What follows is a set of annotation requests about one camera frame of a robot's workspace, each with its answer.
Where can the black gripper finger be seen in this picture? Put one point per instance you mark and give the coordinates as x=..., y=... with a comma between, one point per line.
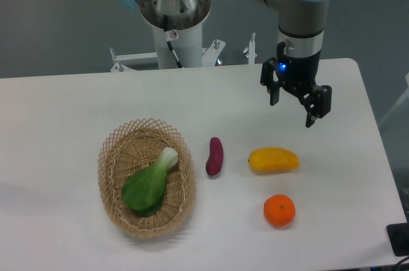
x=267, y=79
x=317, y=103

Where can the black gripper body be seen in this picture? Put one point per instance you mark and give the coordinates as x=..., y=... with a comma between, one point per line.
x=297, y=74

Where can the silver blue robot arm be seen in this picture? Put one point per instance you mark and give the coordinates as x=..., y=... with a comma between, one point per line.
x=177, y=29

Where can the woven wicker basket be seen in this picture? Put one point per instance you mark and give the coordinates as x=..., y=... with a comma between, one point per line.
x=132, y=147

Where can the green bok choy vegetable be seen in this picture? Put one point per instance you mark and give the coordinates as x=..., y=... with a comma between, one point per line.
x=144, y=191

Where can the yellow mango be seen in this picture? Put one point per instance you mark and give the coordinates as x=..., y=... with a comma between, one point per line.
x=272, y=160

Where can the purple sweet potato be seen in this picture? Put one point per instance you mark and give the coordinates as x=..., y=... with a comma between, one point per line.
x=215, y=157

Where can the orange tangerine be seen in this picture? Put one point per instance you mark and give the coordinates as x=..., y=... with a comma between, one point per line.
x=279, y=210

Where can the black device at table edge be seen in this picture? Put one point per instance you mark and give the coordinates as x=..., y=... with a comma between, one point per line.
x=398, y=237

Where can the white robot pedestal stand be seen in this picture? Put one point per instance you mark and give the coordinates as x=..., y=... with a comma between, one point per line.
x=175, y=49

